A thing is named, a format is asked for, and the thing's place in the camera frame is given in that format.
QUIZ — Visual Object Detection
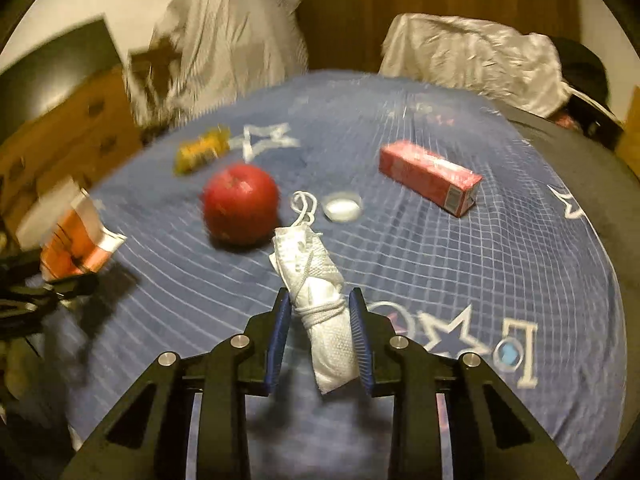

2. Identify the orange white carton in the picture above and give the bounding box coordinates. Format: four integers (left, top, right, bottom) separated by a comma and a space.
15, 178, 126, 282

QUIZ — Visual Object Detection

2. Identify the white mesh pouch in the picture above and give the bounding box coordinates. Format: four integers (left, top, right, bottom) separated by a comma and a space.
269, 191, 359, 394

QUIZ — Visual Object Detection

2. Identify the wooden chest of drawers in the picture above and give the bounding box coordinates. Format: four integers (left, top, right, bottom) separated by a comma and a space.
1, 67, 142, 232

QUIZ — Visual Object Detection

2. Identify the red apple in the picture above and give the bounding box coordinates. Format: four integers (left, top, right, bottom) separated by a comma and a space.
202, 164, 280, 247

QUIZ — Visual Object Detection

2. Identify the yellow snack wrapper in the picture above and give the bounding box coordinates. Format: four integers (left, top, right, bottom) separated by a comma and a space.
174, 126, 231, 176

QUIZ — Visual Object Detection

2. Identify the blue checkered bed sheet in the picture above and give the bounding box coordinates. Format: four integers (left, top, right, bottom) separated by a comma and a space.
60, 73, 627, 479

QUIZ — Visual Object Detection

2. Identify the black flat television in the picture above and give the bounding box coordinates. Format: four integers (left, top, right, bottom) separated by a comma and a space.
0, 18, 120, 139

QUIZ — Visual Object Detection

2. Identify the long red carton box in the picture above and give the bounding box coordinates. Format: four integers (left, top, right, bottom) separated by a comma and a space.
378, 140, 483, 218

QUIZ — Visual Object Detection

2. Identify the dark grey blanket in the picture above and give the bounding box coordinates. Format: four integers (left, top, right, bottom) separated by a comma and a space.
494, 102, 640, 281

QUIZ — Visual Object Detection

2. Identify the clear small lid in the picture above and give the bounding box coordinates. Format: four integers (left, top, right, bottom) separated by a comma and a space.
321, 191, 363, 223

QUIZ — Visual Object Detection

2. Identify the striped cloth cover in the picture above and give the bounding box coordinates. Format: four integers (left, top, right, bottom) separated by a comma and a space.
124, 0, 308, 129

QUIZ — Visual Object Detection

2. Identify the wooden headboard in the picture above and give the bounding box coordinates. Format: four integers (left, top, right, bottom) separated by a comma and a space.
615, 89, 640, 178

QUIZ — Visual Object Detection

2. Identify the black clothing pile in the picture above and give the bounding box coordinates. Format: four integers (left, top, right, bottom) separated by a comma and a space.
549, 37, 623, 151

